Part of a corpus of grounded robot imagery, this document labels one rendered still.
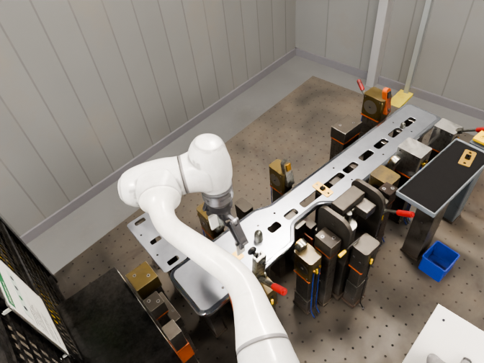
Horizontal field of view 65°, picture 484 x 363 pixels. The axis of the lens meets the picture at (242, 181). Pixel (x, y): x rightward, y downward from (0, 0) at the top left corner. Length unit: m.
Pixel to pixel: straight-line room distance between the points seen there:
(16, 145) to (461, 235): 2.51
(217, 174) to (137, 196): 0.20
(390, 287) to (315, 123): 1.07
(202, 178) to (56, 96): 1.92
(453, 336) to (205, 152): 0.90
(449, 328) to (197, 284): 0.78
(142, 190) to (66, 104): 1.91
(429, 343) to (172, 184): 0.90
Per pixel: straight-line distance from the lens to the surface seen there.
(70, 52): 2.72
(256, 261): 1.10
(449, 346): 1.36
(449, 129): 1.83
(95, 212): 3.11
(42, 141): 2.84
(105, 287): 1.40
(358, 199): 1.29
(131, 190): 0.97
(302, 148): 2.17
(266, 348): 0.71
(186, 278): 1.36
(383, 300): 1.66
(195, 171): 0.95
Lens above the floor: 2.16
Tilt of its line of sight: 47 degrees down
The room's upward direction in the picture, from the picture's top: 8 degrees counter-clockwise
